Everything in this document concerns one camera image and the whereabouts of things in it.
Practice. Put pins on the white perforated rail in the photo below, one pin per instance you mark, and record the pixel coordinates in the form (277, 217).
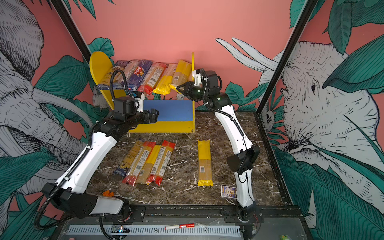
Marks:
(157, 230)

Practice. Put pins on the black base frame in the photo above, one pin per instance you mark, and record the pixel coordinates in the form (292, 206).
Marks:
(230, 213)

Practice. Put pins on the red-end spaghetti pack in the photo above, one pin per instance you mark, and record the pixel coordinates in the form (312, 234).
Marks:
(162, 160)
(138, 163)
(152, 77)

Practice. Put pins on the red white marker pen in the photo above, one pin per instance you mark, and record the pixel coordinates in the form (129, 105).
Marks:
(183, 226)

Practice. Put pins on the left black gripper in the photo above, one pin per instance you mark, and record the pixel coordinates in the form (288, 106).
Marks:
(153, 116)

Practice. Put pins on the clear white-label spaghetti pack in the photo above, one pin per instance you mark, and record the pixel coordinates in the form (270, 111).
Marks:
(124, 73)

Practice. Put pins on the yellow-band spaghetti pack left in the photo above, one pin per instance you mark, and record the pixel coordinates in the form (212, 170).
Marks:
(144, 175)

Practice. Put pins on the blue Barilla spaghetti box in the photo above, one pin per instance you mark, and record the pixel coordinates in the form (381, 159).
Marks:
(135, 72)

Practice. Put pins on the gold blue Molisana spaghetti pack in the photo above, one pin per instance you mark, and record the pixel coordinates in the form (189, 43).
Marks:
(128, 160)

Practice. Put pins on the small green circuit board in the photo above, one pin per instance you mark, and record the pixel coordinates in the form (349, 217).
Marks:
(120, 229)

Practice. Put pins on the wide yellow spaghetti pack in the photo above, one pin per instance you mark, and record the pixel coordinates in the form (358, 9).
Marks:
(181, 75)

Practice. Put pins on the orange toy block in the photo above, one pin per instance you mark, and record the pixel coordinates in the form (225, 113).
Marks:
(108, 194)

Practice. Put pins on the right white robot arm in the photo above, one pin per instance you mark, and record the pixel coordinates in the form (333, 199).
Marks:
(245, 152)

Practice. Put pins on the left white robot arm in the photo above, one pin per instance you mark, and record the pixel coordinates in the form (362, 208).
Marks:
(68, 193)

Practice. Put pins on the small playing card box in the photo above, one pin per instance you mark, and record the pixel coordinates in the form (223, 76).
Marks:
(228, 192)

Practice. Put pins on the yellow shelf unit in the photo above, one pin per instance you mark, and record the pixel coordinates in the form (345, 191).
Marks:
(175, 116)

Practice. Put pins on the narrow yellow spaghetti pack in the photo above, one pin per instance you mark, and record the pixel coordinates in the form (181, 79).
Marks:
(163, 87)

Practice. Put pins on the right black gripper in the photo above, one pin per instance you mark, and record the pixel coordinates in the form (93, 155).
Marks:
(190, 90)

